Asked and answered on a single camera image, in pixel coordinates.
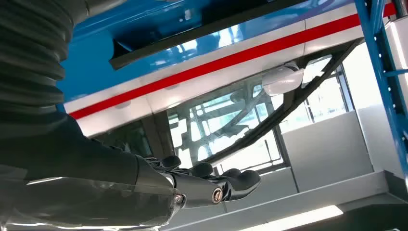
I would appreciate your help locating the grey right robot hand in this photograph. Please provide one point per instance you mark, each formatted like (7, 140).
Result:
(79, 178)

